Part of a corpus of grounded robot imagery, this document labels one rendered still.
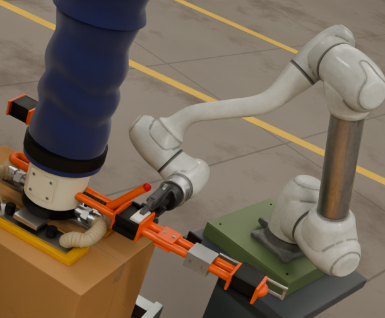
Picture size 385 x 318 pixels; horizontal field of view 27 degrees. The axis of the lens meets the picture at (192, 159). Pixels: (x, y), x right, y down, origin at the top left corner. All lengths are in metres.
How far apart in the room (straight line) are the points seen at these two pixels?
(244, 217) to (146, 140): 0.67
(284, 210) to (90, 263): 0.80
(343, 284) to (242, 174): 2.14
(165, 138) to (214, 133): 2.94
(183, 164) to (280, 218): 0.50
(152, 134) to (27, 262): 0.55
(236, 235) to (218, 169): 2.12
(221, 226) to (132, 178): 1.75
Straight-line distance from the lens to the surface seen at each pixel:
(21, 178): 2.30
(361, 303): 4.26
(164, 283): 3.80
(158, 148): 2.37
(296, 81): 2.36
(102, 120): 2.06
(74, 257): 2.15
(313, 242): 2.55
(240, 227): 2.84
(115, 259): 2.22
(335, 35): 2.36
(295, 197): 2.66
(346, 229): 2.53
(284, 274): 2.69
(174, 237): 2.11
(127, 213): 2.15
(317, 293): 2.79
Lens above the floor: 2.28
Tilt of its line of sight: 28 degrees down
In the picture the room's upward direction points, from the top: 19 degrees clockwise
